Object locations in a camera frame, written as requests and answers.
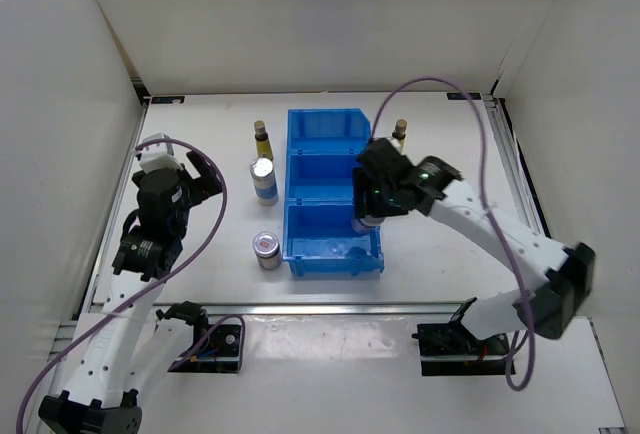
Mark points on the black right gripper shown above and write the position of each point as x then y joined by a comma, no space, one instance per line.
362,185

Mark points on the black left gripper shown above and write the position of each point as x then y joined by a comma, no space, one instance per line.
203,186

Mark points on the white-lid spice jar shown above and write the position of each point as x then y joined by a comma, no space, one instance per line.
367,224
267,250

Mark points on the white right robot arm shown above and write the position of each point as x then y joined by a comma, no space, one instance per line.
553,280

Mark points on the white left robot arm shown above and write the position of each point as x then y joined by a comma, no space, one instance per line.
133,346

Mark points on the silver-lid shaker left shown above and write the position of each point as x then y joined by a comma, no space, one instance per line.
264,181

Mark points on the blue bin near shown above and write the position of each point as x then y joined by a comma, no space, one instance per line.
319,238

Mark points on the yellow oil bottle left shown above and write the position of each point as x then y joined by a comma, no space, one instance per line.
263,145

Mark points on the yellow oil bottle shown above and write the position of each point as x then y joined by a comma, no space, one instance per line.
399,133
263,145

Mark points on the yellow oil bottle right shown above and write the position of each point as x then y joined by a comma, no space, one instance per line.
399,133

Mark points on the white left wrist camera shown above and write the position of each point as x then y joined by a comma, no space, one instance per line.
157,155

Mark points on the aluminium table edge rail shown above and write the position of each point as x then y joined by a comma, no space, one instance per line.
299,309

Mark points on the right side aluminium rail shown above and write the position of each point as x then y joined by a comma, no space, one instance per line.
520,179

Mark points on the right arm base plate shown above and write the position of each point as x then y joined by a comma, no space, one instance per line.
448,349

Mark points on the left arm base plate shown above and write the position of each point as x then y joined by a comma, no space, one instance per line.
218,347

